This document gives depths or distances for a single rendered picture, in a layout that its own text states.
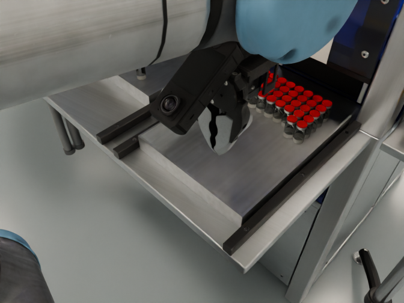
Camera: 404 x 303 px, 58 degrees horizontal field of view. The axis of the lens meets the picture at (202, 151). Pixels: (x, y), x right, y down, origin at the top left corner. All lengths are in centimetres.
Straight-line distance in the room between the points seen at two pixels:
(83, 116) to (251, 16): 69
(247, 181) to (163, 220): 104
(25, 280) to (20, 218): 138
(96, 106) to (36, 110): 155
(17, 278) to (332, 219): 78
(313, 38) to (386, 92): 57
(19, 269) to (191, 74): 30
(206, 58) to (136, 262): 127
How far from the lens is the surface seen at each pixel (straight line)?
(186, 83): 39
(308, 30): 19
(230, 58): 39
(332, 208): 101
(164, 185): 66
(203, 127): 50
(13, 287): 47
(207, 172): 67
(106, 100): 86
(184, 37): 17
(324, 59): 79
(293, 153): 73
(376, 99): 77
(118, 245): 164
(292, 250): 126
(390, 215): 188
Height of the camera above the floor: 140
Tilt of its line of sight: 46 degrees down
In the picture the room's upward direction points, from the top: straight up
